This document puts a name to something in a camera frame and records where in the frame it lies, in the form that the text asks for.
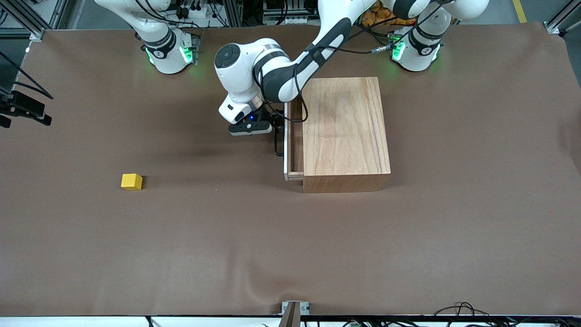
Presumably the wooden cabinet box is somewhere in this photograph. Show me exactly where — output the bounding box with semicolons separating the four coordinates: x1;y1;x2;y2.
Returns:
301;77;392;193

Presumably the yellow wooden block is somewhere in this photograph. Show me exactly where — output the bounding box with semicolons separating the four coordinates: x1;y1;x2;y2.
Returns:
121;173;143;191

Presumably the white socket strip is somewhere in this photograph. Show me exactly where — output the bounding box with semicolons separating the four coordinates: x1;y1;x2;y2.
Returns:
271;15;319;26

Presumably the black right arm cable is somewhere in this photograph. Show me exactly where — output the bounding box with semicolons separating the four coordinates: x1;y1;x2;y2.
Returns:
0;50;54;100

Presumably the aluminium frame post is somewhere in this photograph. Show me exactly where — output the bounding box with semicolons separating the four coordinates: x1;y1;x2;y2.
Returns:
222;0;244;28

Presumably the aluminium frame profile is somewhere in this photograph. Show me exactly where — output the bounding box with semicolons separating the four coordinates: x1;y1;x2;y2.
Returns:
0;0;46;41
543;0;581;35

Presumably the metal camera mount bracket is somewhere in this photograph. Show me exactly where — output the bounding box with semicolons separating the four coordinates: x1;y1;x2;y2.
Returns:
281;301;310;327

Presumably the power strip with black plugs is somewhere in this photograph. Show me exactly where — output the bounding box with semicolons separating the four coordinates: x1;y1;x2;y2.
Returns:
175;0;217;21

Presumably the black cable bundle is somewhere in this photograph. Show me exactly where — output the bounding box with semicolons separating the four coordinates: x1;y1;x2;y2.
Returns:
433;301;516;327

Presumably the brown table cover sheet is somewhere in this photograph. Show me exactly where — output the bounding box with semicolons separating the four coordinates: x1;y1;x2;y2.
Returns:
0;23;581;317

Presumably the wooden drawer with white front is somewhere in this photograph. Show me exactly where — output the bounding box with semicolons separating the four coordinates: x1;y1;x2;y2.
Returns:
284;100;305;182

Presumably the bag of orange items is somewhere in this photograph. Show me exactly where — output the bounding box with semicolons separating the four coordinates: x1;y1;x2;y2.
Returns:
360;5;396;27

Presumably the black metal drawer handle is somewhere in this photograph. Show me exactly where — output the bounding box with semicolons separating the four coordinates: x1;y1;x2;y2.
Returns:
273;114;286;158

